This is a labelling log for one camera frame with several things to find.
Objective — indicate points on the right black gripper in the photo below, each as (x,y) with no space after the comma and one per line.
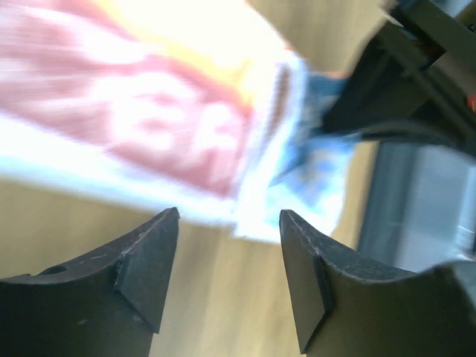
(414,82)

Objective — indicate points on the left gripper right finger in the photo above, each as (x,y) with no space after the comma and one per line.
(346,304)

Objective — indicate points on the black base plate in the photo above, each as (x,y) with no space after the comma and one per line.
(420,207)

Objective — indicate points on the lettered beige towel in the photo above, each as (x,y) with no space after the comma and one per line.
(193,104)

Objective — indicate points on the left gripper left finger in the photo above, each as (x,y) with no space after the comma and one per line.
(107,302)

